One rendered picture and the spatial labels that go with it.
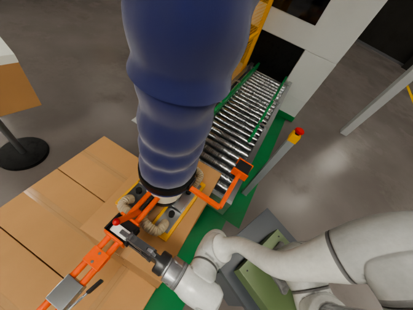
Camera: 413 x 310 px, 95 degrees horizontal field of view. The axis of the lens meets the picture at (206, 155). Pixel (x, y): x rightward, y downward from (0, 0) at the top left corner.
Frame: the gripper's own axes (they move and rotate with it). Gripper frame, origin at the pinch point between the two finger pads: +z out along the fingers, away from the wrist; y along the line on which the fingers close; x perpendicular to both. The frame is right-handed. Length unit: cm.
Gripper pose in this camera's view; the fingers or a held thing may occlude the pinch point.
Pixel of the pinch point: (120, 232)
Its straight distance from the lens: 79.9
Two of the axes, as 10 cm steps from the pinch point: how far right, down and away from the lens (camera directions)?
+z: -8.4, -5.2, 1.2
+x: 4.8, -6.2, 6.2
